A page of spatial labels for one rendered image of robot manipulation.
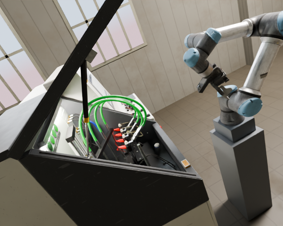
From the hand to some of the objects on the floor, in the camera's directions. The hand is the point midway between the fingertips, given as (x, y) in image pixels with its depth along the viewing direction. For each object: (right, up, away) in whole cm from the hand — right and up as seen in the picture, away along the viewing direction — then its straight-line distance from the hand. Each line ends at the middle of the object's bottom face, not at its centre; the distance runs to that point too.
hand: (223, 90), depth 109 cm
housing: (-65, -128, +81) cm, 164 cm away
